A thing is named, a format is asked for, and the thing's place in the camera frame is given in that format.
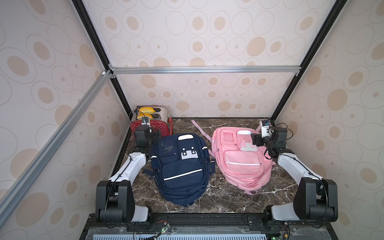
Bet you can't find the pink backpack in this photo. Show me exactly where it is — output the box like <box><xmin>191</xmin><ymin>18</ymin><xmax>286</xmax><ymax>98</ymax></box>
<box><xmin>191</xmin><ymin>120</ymin><xmax>274</xmax><ymax>196</ymax></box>

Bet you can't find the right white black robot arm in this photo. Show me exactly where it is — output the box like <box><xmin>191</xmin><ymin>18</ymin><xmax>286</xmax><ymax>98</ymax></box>
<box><xmin>251</xmin><ymin>126</ymin><xmax>339</xmax><ymax>224</ymax></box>

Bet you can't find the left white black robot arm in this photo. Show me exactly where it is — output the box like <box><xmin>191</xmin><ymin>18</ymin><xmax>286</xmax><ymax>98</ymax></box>
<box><xmin>95</xmin><ymin>125</ymin><xmax>161</xmax><ymax>224</ymax></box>

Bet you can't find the navy blue backpack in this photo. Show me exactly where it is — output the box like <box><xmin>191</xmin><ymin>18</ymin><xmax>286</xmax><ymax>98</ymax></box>
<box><xmin>143</xmin><ymin>133</ymin><xmax>216</xmax><ymax>207</ymax></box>

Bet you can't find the yellow toast slice front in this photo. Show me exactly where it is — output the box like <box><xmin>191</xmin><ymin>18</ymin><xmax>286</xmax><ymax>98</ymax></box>
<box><xmin>137</xmin><ymin>114</ymin><xmax>153</xmax><ymax>120</ymax></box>

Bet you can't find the yellow toast slice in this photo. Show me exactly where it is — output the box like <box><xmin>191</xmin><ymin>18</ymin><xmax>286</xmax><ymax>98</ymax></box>
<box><xmin>139</xmin><ymin>107</ymin><xmax>156</xmax><ymax>114</ymax></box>
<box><xmin>137</xmin><ymin>114</ymin><xmax>153</xmax><ymax>120</ymax></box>

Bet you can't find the red dotted toaster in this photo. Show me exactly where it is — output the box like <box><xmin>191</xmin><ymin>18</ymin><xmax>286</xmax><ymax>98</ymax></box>
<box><xmin>131</xmin><ymin>106</ymin><xmax>173</xmax><ymax>141</ymax></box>

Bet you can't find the yellow toast slice rear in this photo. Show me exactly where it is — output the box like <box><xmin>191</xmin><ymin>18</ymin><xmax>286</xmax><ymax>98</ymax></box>
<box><xmin>139</xmin><ymin>107</ymin><xmax>156</xmax><ymax>114</ymax></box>

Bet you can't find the small green circuit board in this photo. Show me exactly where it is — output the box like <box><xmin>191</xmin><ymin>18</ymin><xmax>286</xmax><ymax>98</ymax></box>
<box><xmin>160</xmin><ymin>223</ymin><xmax>171</xmax><ymax>235</ymax></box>

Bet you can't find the left diagonal aluminium bar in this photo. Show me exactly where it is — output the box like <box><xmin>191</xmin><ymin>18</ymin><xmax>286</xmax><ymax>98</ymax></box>
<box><xmin>1</xmin><ymin>70</ymin><xmax>112</xmax><ymax>228</ymax></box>

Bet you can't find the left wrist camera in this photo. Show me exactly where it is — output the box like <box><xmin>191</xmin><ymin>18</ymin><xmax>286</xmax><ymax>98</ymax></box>
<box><xmin>142</xmin><ymin>117</ymin><xmax>151</xmax><ymax>126</ymax></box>

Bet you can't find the horizontal aluminium frame bar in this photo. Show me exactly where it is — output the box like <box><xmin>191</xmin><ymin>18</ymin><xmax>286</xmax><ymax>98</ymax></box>
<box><xmin>104</xmin><ymin>65</ymin><xmax>302</xmax><ymax>75</ymax></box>

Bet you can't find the black left corner post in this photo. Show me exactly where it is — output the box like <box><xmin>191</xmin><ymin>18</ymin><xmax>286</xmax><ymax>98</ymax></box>
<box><xmin>71</xmin><ymin>0</ymin><xmax>132</xmax><ymax>119</ymax></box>

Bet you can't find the black corner post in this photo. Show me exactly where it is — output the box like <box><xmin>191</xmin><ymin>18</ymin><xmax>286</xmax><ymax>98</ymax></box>
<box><xmin>71</xmin><ymin>0</ymin><xmax>132</xmax><ymax>119</ymax></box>
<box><xmin>271</xmin><ymin>0</ymin><xmax>348</xmax><ymax>122</ymax></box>

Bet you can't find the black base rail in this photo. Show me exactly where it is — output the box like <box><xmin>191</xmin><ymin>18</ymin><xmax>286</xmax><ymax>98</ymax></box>
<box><xmin>80</xmin><ymin>213</ymin><xmax>338</xmax><ymax>240</ymax></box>

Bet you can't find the black right corner post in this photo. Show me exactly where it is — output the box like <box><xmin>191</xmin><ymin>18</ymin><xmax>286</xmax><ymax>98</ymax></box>
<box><xmin>271</xmin><ymin>0</ymin><xmax>348</xmax><ymax>122</ymax></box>

